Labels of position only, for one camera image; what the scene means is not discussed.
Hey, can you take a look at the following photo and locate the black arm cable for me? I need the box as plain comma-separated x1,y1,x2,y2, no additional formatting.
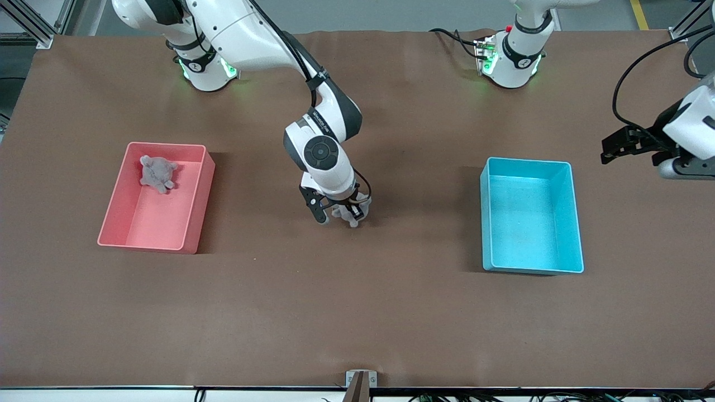
612,22,715,146
246,0,374,204

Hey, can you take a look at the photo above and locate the blue plastic box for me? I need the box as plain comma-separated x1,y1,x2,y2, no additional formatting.
479,156,585,275

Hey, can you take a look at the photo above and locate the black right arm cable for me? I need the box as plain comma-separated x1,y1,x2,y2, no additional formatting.
246,0,374,204

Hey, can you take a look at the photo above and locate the brown camera pole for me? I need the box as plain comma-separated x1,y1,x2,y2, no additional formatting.
344,372,370,402

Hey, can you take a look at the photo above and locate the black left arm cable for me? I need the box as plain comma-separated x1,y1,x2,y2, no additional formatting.
612,22,715,146

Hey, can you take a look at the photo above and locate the black left base cable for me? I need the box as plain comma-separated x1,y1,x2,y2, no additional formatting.
429,28,485,59

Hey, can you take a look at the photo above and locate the metal edge bracket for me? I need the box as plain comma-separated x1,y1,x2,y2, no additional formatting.
346,370,378,389

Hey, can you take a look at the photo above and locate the grey plush toy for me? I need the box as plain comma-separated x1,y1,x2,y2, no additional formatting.
139,155,179,195
331,193,373,228

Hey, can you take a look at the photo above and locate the aluminium frame post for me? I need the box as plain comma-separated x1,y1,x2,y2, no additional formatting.
0,0,76,51
670,0,707,43

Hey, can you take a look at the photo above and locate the brown table cover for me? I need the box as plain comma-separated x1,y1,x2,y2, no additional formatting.
0,28,715,390

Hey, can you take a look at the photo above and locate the pink plastic box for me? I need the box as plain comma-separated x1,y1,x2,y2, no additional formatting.
97,142,216,255

